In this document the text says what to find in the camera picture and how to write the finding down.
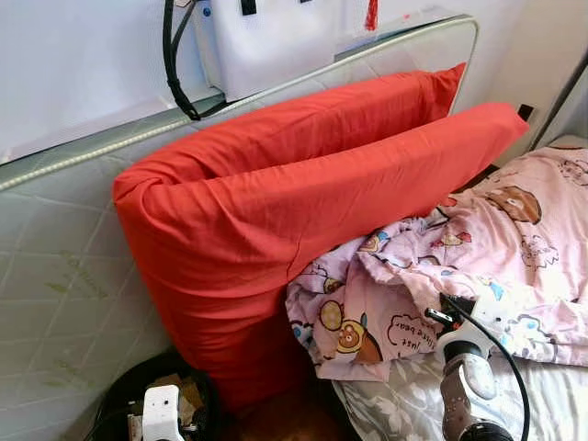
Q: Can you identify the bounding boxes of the brown cardboard piece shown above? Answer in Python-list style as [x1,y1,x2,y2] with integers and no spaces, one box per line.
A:
[129,372,205,433]

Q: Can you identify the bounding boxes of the pink cartoon print blanket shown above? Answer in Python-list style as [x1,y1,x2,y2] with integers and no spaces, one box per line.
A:
[285,142,588,382]

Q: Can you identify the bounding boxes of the black round waste bin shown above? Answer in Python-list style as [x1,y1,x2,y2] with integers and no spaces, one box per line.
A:
[92,351,221,441]

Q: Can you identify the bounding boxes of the beige floral bed sheet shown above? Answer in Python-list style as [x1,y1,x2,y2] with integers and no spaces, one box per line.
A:
[333,349,588,441]

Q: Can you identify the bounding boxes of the white quilted mattress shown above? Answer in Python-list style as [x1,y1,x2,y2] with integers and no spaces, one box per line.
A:
[0,13,481,441]

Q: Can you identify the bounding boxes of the red folded mattress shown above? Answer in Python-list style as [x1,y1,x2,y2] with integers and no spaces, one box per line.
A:
[112,62,531,414]

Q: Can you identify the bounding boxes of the white hanging bag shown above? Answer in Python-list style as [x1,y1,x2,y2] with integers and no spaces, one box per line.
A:
[191,0,348,104]

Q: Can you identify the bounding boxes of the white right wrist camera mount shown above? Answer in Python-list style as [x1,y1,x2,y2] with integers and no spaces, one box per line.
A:
[435,299,517,367]

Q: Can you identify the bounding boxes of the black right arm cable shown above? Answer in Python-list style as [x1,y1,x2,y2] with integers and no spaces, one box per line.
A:
[439,294,532,441]

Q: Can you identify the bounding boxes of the black bag strap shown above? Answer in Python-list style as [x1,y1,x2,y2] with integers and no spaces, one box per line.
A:
[163,0,226,122]

